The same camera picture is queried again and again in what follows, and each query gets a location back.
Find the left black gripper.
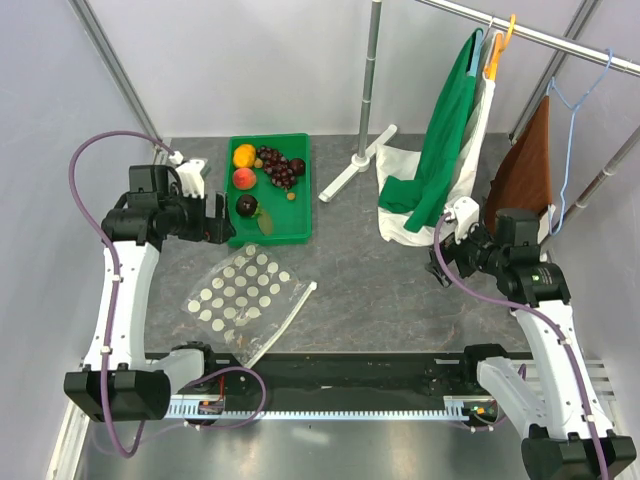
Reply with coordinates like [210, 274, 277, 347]
[160, 186, 235, 245]

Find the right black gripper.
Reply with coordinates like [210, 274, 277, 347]
[425, 215, 508, 288]

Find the dark purple mangosteen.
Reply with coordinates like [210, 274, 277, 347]
[235, 194, 263, 218]

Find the red peach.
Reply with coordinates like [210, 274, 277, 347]
[232, 167, 257, 191]

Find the orange yellow fruit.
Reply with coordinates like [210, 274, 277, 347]
[232, 144, 256, 169]

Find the dark red grape bunch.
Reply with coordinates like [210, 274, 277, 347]
[256, 146, 296, 191]

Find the clear dotted zip bag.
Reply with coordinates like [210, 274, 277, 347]
[182, 243, 317, 368]

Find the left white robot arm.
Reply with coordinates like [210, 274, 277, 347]
[63, 159, 236, 423]

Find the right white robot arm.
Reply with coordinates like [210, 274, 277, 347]
[430, 199, 637, 479]

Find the green plastic tray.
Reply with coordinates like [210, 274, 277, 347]
[224, 133, 313, 247]

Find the dried green leaf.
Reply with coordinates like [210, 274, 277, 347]
[257, 211, 274, 236]

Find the green hanging garment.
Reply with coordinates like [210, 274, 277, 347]
[378, 29, 484, 233]

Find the dark plum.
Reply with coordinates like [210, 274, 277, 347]
[288, 158, 306, 177]

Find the white hanging garment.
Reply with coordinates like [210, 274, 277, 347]
[376, 29, 504, 247]

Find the brown hanging towel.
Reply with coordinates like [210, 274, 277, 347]
[485, 96, 552, 233]

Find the orange clothes hanger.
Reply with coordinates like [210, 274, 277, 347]
[484, 14, 516, 81]

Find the metal clothes rack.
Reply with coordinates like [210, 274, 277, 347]
[317, 0, 640, 261]

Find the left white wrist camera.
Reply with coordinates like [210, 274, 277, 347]
[168, 151, 210, 199]

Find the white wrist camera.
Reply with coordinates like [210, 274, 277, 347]
[444, 196, 480, 244]
[168, 151, 210, 199]

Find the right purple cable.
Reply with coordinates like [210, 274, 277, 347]
[432, 212, 611, 480]

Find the purple cable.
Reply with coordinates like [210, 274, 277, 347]
[432, 212, 611, 480]
[68, 130, 267, 459]

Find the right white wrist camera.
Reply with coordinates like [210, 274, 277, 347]
[444, 196, 480, 244]

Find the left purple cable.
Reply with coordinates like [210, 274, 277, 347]
[68, 130, 267, 459]

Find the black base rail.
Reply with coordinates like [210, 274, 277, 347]
[166, 352, 491, 419]

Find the blue wire hanger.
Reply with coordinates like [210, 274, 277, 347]
[545, 48, 614, 237]

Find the aluminium frame post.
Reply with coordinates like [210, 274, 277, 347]
[68, 0, 161, 138]

